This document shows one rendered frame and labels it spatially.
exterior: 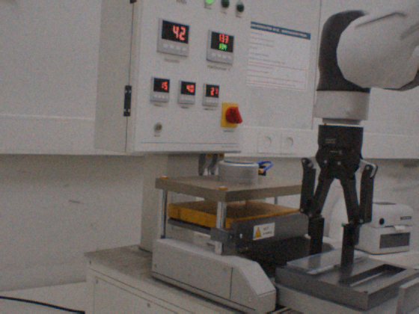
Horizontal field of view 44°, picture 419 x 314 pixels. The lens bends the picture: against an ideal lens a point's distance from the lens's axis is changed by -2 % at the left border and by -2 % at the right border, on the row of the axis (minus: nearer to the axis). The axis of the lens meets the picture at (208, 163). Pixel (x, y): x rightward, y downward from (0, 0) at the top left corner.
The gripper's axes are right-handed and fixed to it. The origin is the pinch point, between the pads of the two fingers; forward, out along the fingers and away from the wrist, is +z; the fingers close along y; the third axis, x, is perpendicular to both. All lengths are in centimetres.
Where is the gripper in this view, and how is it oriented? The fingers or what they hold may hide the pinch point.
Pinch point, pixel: (331, 243)
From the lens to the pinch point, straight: 92.4
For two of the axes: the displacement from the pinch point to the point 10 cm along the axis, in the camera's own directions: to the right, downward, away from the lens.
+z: -0.5, 9.9, 0.8
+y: 7.2, 1.0, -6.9
